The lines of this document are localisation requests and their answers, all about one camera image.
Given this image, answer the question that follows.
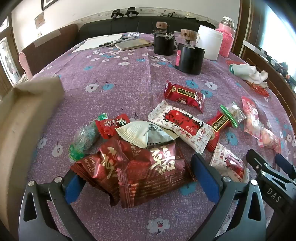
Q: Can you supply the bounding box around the purple floral tablecloth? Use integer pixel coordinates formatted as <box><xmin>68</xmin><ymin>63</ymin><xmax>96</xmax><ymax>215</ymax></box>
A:
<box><xmin>5</xmin><ymin>32</ymin><xmax>292</xmax><ymax>241</ymax></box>

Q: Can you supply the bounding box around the black sofa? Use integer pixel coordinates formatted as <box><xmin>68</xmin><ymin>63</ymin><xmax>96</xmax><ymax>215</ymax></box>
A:
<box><xmin>78</xmin><ymin>14</ymin><xmax>223</xmax><ymax>42</ymax></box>

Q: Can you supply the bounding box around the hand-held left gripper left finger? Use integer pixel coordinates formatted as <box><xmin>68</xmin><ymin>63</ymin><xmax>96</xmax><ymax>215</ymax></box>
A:
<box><xmin>18</xmin><ymin>169</ymin><xmax>93</xmax><ymax>241</ymax></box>

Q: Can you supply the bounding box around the brown notebook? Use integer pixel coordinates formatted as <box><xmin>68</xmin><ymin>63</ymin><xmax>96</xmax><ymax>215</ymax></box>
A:
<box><xmin>115</xmin><ymin>38</ymin><xmax>154</xmax><ymax>51</ymax></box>

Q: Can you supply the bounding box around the white plastic jar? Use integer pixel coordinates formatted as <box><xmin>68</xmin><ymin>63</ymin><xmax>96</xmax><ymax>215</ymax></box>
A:
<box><xmin>196</xmin><ymin>25</ymin><xmax>224</xmax><ymax>61</ymax></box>

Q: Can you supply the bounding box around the white and red snack packet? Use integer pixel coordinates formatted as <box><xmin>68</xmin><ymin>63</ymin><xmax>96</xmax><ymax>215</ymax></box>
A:
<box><xmin>209</xmin><ymin>142</ymin><xmax>250</xmax><ymax>184</ymax></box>
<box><xmin>147</xmin><ymin>100</ymin><xmax>221</xmax><ymax>154</ymax></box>

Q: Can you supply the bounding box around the red black-label snack packet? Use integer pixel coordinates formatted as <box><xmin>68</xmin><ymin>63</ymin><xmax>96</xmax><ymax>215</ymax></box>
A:
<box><xmin>205</xmin><ymin>110</ymin><xmax>234</xmax><ymax>152</ymax></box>

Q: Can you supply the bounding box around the red wrapper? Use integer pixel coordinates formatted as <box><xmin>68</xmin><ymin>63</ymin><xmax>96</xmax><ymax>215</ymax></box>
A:
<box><xmin>249</xmin><ymin>83</ymin><xmax>270</xmax><ymax>97</ymax></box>

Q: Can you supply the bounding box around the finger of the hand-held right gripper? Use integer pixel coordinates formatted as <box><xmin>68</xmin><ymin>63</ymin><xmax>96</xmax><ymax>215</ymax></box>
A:
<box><xmin>275</xmin><ymin>153</ymin><xmax>296</xmax><ymax>180</ymax></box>
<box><xmin>246</xmin><ymin>149</ymin><xmax>275</xmax><ymax>177</ymax></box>

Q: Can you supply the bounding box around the pink thermos bottle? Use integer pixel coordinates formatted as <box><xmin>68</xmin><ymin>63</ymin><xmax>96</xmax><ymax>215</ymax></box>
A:
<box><xmin>215</xmin><ymin>16</ymin><xmax>237</xmax><ymax>58</ymax></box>

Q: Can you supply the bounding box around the wooden door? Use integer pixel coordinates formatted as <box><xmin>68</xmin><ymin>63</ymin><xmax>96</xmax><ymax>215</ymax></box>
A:
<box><xmin>0</xmin><ymin>16</ymin><xmax>24</xmax><ymax>98</ymax></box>

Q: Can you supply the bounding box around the plain white snack packet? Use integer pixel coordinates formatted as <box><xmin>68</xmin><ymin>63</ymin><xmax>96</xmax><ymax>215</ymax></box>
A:
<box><xmin>115</xmin><ymin>120</ymin><xmax>179</xmax><ymax>149</ymax></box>

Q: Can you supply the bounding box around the small wall plaque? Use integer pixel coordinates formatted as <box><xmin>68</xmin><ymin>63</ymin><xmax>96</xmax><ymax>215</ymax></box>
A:
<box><xmin>34</xmin><ymin>12</ymin><xmax>45</xmax><ymax>29</ymax></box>

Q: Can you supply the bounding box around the dark red foil snack packet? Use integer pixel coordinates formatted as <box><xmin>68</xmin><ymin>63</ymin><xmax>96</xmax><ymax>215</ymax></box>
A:
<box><xmin>117</xmin><ymin>142</ymin><xmax>196</xmax><ymax>208</ymax></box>
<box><xmin>70</xmin><ymin>137</ymin><xmax>126</xmax><ymax>207</ymax></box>

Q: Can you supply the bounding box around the maroon armchair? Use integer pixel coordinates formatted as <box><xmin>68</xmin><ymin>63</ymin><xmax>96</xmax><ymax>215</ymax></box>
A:
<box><xmin>18</xmin><ymin>23</ymin><xmax>79</xmax><ymax>80</ymax></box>

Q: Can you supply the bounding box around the white paper sheet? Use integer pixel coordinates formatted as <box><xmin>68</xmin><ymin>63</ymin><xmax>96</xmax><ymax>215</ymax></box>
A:
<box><xmin>71</xmin><ymin>34</ymin><xmax>124</xmax><ymax>54</ymax></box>

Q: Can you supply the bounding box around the small red candy packet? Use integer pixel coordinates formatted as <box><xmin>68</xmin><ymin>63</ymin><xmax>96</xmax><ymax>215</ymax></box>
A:
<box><xmin>95</xmin><ymin>113</ymin><xmax>130</xmax><ymax>140</ymax></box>

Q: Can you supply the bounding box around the cardboard box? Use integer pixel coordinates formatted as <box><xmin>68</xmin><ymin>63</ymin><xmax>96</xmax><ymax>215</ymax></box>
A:
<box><xmin>0</xmin><ymin>76</ymin><xmax>65</xmax><ymax>239</ymax></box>

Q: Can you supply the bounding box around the black canister with wooden knob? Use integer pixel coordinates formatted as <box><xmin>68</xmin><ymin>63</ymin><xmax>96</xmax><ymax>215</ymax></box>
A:
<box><xmin>152</xmin><ymin>21</ymin><xmax>175</xmax><ymax>56</ymax></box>
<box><xmin>174</xmin><ymin>29</ymin><xmax>206</xmax><ymax>75</ymax></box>

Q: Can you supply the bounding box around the clear green-edged snack packet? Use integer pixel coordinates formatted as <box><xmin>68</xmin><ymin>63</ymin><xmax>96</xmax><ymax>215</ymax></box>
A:
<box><xmin>220</xmin><ymin>102</ymin><xmax>247</xmax><ymax>128</ymax></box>

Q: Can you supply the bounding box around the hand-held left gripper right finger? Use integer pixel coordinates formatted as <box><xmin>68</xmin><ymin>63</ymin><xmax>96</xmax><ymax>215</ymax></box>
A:
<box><xmin>190</xmin><ymin>152</ymin><xmax>271</xmax><ymax>241</ymax></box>

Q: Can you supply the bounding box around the red bar packet gold label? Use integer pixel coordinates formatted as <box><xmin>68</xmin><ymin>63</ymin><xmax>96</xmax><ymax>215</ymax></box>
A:
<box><xmin>164</xmin><ymin>80</ymin><xmax>206</xmax><ymax>113</ymax></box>

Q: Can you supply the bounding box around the pink snack packet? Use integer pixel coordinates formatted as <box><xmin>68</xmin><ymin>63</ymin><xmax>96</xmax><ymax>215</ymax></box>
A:
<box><xmin>257</xmin><ymin>127</ymin><xmax>282</xmax><ymax>154</ymax></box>
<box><xmin>241</xmin><ymin>96</ymin><xmax>263</xmax><ymax>140</ymax></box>

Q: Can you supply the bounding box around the black pen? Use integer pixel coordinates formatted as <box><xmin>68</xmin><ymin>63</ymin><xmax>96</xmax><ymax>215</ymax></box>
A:
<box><xmin>99</xmin><ymin>38</ymin><xmax>127</xmax><ymax>47</ymax></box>

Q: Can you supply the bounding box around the green candy packet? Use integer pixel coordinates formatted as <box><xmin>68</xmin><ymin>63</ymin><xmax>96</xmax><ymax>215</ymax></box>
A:
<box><xmin>69</xmin><ymin>113</ymin><xmax>109</xmax><ymax>163</ymax></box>

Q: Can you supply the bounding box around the dark framed wall picture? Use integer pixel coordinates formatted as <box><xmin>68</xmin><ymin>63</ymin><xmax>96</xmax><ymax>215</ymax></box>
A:
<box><xmin>41</xmin><ymin>0</ymin><xmax>62</xmax><ymax>11</ymax></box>

